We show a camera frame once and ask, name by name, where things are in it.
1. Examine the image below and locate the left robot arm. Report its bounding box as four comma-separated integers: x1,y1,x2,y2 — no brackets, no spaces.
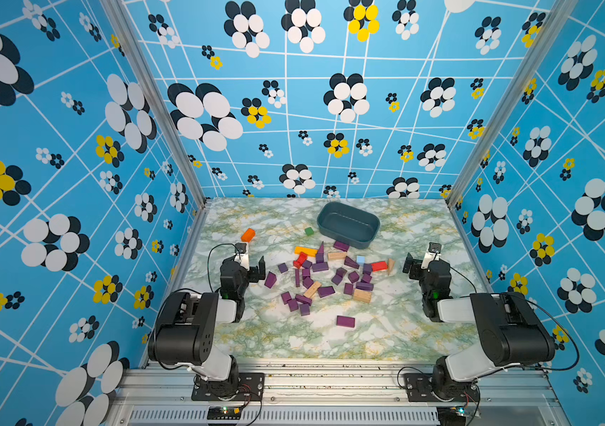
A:
148,255,266,402

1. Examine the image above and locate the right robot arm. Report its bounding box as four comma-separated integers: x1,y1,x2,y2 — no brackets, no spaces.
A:
403,255,555,400

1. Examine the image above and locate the dark teal storage bin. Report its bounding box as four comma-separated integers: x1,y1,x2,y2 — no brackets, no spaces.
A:
317,202,380,250

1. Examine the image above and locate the purple brick beside bin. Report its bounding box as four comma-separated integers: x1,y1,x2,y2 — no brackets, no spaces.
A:
334,241,350,252

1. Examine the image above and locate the purple brick left edge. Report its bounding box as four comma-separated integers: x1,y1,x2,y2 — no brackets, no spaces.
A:
264,272,277,289

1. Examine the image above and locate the orange brick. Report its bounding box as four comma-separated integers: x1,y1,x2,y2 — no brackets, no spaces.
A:
241,228,256,243

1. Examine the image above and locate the natural wood triangle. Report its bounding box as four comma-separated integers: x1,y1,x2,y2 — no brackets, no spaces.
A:
387,258,396,275

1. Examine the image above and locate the red rectangular brick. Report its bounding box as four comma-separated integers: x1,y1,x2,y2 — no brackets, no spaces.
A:
371,261,389,272

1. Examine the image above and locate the natural wood large brick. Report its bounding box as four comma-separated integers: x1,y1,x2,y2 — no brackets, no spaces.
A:
352,289,373,304

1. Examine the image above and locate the red arch brick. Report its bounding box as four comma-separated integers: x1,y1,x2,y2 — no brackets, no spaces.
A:
293,252,308,269

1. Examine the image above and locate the natural wood slanted brick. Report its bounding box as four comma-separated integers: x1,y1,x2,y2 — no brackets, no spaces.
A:
303,282,321,299

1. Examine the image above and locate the yellow long brick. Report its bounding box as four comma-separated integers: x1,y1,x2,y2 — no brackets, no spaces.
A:
295,246,318,257

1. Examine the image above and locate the purple wedge brick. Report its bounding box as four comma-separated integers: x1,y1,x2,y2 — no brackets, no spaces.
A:
343,256,359,269

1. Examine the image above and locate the purple tall triangle brick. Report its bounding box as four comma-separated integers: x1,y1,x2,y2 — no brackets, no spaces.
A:
316,242,325,264

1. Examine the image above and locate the purple long brick centre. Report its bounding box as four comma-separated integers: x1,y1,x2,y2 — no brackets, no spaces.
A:
318,286,335,298

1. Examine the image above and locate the lone purple brick front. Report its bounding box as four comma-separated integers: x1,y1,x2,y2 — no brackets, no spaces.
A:
336,315,356,328

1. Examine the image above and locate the natural wood printed brick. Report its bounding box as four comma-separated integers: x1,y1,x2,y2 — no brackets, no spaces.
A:
327,252,347,261

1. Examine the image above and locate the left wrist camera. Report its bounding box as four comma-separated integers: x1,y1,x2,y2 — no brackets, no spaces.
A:
234,242,250,270

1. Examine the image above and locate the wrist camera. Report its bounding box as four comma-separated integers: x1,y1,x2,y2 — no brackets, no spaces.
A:
234,242,250,270
421,242,442,269

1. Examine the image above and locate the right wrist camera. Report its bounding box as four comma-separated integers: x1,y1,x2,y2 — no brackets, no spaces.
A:
421,242,442,269

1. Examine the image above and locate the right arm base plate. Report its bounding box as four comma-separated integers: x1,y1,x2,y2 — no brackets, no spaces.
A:
400,373,480,405

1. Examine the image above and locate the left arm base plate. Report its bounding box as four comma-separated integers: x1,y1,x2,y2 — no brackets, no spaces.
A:
191,372,265,402

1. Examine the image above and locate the aluminium front rail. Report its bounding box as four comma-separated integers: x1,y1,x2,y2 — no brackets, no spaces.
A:
107,360,569,425

